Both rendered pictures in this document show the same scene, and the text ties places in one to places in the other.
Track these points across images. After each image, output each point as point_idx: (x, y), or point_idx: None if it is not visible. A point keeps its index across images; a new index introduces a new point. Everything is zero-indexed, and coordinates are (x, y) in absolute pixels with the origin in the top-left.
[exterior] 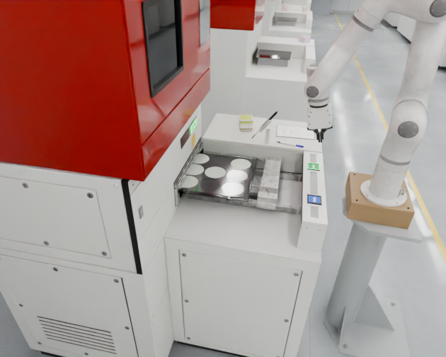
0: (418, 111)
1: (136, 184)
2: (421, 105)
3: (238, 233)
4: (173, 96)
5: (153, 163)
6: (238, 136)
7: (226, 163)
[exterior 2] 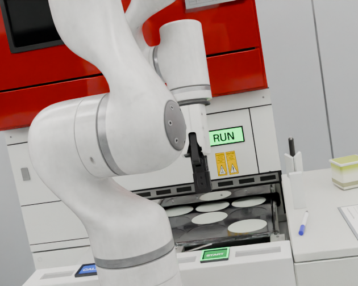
0: (50, 106)
1: (18, 139)
2: (88, 102)
3: None
4: (76, 63)
5: (16, 120)
6: (309, 188)
7: (243, 217)
